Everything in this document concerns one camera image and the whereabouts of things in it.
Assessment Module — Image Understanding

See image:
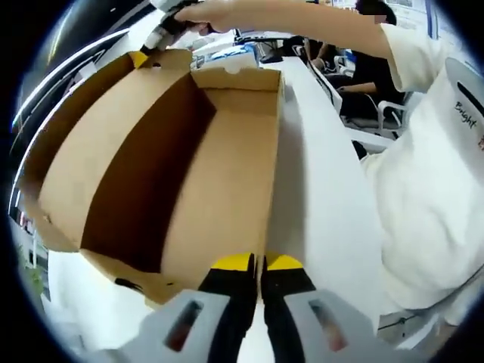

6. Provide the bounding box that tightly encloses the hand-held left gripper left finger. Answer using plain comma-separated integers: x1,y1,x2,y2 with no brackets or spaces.
109,252,261,363

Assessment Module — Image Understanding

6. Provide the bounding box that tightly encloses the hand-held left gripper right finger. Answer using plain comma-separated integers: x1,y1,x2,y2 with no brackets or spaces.
260,253,394,363

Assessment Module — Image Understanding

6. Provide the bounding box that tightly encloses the brown cardboard shoe box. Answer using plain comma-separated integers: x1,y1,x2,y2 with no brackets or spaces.
21,48,285,308

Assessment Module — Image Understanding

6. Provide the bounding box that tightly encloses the person's right hand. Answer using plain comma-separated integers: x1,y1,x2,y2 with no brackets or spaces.
176,3,228,37

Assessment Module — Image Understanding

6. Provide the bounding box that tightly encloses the green potted plant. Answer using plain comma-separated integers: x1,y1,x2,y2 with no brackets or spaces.
26,264,52,303

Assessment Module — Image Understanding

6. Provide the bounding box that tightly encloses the dark rounded object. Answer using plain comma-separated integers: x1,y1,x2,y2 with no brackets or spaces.
351,139,368,160

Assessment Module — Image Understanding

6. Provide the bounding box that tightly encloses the white office chair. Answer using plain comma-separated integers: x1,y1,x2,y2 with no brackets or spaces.
342,100,411,139

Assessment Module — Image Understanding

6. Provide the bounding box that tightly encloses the white chest device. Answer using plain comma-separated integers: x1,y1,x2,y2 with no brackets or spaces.
444,56,484,126

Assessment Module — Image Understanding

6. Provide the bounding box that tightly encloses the black device cable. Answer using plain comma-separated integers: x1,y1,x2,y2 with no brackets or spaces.
377,264,484,330

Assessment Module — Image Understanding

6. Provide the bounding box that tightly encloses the wall poster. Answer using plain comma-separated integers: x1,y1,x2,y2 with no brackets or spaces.
385,0,430,31

